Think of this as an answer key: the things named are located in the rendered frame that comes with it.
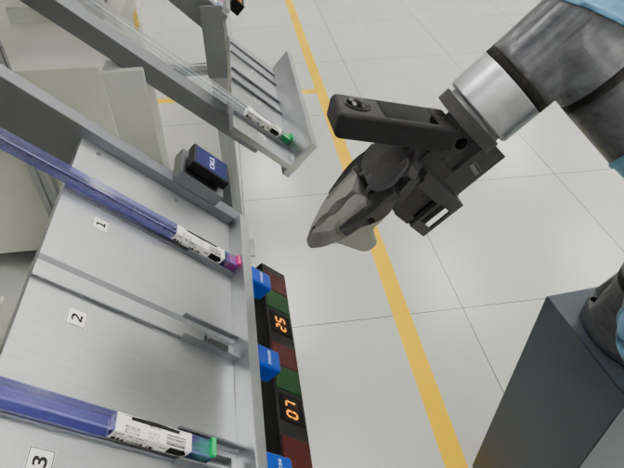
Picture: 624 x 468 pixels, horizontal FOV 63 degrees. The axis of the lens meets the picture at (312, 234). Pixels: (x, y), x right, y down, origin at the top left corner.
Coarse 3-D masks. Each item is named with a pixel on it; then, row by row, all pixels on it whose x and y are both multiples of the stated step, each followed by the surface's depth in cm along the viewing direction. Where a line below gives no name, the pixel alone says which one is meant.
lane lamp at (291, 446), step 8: (288, 440) 48; (296, 440) 49; (288, 448) 47; (296, 448) 48; (304, 448) 49; (288, 456) 47; (296, 456) 47; (304, 456) 48; (296, 464) 47; (304, 464) 47
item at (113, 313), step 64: (64, 192) 46; (128, 192) 53; (64, 256) 41; (128, 256) 47; (192, 256) 53; (64, 320) 38; (128, 320) 42; (192, 320) 47; (64, 384) 34; (128, 384) 38; (192, 384) 43; (0, 448) 29; (64, 448) 32; (128, 448) 35
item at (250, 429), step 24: (240, 216) 62; (240, 240) 59; (240, 288) 54; (240, 312) 51; (240, 336) 49; (240, 360) 47; (240, 384) 45; (240, 408) 44; (240, 432) 42; (264, 432) 42; (240, 456) 41; (264, 456) 40
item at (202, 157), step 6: (198, 150) 59; (204, 150) 61; (198, 156) 59; (204, 156) 60; (210, 156) 61; (204, 162) 59; (210, 162) 60; (216, 162) 61; (222, 162) 62; (210, 168) 59; (216, 168) 60; (222, 168) 61; (216, 174) 59; (222, 174) 60
